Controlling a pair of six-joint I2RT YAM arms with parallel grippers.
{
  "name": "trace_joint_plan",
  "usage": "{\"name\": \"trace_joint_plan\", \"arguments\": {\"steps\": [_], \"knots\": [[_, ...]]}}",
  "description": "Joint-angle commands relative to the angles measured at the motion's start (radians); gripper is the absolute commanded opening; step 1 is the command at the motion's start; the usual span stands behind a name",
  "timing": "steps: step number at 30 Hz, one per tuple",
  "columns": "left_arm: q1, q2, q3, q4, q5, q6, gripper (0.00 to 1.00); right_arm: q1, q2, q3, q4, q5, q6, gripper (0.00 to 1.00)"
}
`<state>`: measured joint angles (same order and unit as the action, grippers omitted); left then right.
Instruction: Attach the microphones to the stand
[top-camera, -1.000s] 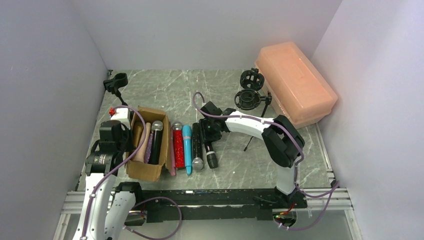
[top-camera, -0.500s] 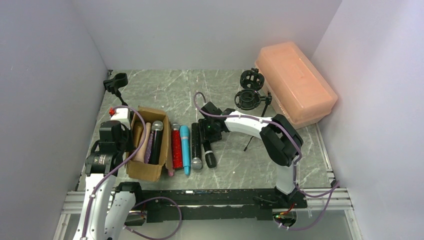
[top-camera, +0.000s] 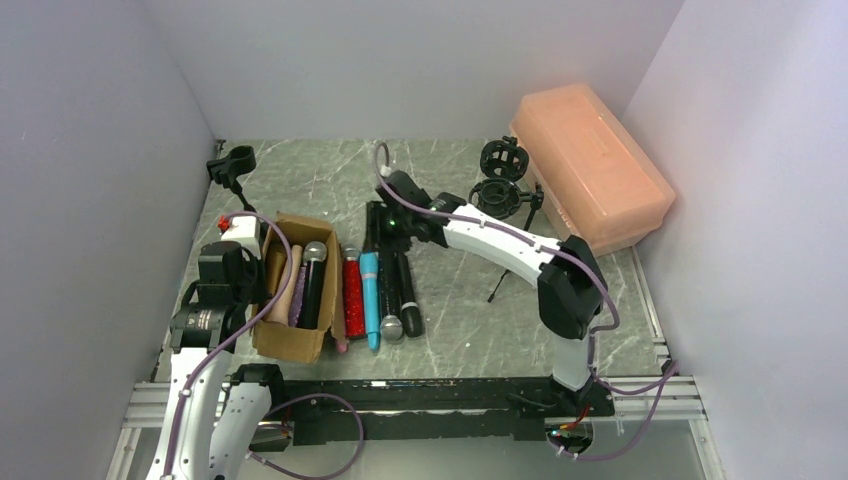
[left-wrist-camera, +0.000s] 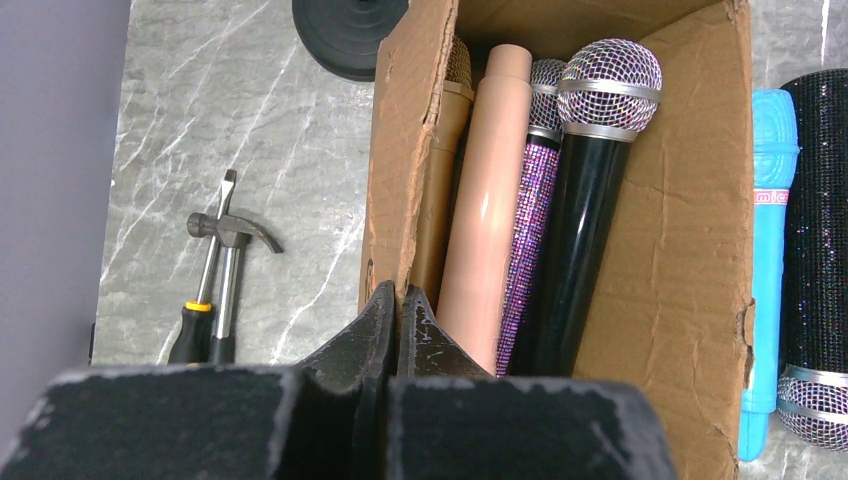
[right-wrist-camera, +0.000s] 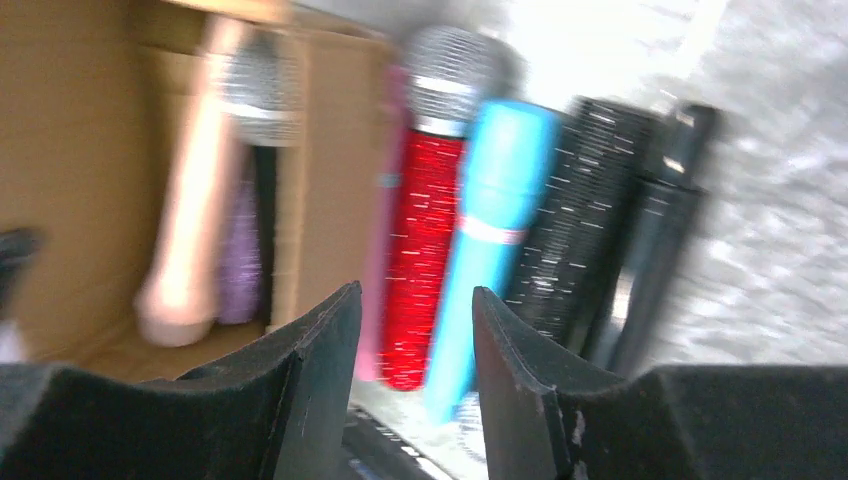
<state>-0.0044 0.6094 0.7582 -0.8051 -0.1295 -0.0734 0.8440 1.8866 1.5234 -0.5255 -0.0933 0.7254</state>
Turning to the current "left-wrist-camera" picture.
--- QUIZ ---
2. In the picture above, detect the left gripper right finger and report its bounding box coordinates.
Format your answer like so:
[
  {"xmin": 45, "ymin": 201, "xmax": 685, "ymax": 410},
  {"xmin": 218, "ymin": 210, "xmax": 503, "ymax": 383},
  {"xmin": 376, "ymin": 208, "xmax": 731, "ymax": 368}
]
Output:
[{"xmin": 396, "ymin": 285, "xmax": 493, "ymax": 381}]

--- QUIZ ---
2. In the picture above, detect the blue microphone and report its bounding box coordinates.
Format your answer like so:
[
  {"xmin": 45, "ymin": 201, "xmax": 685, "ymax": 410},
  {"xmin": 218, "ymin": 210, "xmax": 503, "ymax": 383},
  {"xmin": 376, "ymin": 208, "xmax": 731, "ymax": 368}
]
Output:
[{"xmin": 738, "ymin": 89, "xmax": 800, "ymax": 462}]

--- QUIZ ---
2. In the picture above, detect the yellow black screwdriver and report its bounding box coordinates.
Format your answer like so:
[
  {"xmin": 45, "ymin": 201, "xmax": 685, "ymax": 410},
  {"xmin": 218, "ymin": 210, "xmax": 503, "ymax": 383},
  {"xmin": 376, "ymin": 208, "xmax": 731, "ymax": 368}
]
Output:
[{"xmin": 167, "ymin": 169, "xmax": 237, "ymax": 365}]

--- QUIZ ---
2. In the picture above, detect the black glitter microphone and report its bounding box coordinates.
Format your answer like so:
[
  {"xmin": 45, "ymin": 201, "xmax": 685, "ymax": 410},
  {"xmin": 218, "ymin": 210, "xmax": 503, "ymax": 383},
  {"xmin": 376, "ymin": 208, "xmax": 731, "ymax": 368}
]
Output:
[{"xmin": 778, "ymin": 68, "xmax": 847, "ymax": 453}]

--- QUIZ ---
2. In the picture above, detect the black silver-head microphone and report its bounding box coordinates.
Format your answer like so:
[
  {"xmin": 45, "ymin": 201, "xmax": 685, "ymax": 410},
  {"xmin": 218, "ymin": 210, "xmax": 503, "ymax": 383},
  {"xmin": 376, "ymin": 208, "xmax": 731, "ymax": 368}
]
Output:
[{"xmin": 508, "ymin": 38, "xmax": 663, "ymax": 377}]

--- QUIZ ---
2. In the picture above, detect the purple glitter microphone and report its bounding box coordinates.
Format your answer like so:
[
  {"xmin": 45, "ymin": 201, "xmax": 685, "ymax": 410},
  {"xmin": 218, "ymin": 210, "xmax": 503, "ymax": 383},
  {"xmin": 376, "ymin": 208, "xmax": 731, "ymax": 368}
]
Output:
[{"xmin": 496, "ymin": 58, "xmax": 566, "ymax": 377}]

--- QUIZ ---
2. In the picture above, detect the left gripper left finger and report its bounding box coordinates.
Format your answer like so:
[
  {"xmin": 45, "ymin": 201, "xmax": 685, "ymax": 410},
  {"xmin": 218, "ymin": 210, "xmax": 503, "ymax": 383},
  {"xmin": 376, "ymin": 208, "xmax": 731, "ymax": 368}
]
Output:
[{"xmin": 294, "ymin": 280, "xmax": 395, "ymax": 479}]

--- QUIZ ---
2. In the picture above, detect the black clip round-base stand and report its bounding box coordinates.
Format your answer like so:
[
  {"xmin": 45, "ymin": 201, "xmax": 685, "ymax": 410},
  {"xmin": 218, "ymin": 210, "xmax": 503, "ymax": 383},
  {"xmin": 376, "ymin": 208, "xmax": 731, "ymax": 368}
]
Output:
[{"xmin": 291, "ymin": 0, "xmax": 408, "ymax": 82}]

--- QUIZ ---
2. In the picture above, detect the beige plastic microphone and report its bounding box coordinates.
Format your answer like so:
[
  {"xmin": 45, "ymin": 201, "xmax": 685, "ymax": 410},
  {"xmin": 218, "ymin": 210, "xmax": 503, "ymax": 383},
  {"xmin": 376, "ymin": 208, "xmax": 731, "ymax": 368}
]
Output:
[{"xmin": 436, "ymin": 44, "xmax": 532, "ymax": 374}]

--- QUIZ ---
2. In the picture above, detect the gold microphone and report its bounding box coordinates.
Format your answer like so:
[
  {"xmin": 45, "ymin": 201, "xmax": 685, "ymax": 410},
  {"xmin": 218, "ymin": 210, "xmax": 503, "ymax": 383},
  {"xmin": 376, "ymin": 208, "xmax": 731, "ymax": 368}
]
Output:
[{"xmin": 410, "ymin": 36, "xmax": 474, "ymax": 307}]

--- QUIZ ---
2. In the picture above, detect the cardboard box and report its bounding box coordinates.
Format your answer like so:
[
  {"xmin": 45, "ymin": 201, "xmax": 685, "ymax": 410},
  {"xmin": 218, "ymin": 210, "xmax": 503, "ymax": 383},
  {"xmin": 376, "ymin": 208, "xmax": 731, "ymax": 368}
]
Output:
[{"xmin": 358, "ymin": 1, "xmax": 753, "ymax": 479}]

